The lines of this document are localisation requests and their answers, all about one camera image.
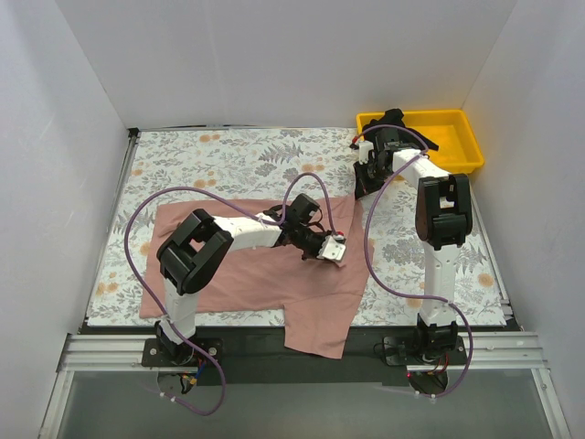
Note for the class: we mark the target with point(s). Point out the floral table mat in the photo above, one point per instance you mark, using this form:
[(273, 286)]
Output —
[(171, 166)]

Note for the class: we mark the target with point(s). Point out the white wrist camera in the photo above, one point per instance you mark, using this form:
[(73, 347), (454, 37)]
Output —
[(333, 248), (363, 148)]

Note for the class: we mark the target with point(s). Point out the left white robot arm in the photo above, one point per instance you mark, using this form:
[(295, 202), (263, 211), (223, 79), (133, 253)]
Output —
[(192, 254)]

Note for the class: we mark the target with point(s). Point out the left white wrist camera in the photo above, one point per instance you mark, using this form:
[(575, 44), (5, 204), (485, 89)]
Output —
[(333, 248)]

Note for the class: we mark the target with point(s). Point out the aluminium frame rail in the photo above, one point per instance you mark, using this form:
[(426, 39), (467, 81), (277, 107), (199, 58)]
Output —
[(104, 390)]

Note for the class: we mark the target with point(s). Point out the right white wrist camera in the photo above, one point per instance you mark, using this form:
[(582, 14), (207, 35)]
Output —
[(363, 148)]

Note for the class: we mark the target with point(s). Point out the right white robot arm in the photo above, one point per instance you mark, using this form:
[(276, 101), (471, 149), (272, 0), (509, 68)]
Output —
[(443, 220)]

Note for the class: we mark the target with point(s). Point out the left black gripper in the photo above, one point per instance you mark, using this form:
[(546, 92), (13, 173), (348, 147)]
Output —
[(317, 244)]

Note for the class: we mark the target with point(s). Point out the pink t shirt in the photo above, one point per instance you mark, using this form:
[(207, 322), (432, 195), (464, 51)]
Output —
[(319, 299)]

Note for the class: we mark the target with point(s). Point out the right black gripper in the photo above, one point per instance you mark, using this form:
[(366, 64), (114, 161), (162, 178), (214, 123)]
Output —
[(366, 170)]

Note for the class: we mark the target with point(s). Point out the yellow plastic bin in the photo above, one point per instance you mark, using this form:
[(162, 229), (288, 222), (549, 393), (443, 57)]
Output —
[(458, 151)]

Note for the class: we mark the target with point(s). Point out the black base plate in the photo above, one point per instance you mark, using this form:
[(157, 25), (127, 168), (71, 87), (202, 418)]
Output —
[(385, 355)]

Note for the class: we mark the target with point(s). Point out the black t shirt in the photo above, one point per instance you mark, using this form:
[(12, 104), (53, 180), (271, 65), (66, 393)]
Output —
[(395, 117)]

